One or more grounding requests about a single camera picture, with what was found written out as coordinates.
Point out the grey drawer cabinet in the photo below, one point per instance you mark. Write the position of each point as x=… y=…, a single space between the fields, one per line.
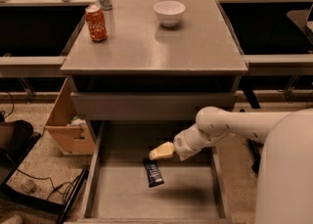
x=199 y=54

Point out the orange soda can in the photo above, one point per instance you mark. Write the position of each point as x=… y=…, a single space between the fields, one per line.
x=96 y=23

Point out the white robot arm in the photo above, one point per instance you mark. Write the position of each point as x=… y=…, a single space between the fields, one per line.
x=285 y=177

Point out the white ceramic bowl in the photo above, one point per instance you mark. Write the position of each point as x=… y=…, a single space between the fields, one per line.
x=169 y=13

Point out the brown cardboard box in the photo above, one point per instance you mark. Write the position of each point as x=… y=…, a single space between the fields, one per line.
x=71 y=137

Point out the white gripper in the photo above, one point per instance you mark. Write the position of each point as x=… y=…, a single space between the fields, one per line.
x=181 y=147

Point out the open grey drawer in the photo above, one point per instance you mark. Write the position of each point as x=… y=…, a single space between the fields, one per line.
x=118 y=192

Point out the dark blue snack bar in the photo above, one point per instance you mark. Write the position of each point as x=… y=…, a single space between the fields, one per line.
x=153 y=173

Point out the closed grey drawer front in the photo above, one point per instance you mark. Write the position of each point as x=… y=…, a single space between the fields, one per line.
x=147 y=105

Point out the black table leg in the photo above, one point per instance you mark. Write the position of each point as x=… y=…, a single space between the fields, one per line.
x=256 y=155

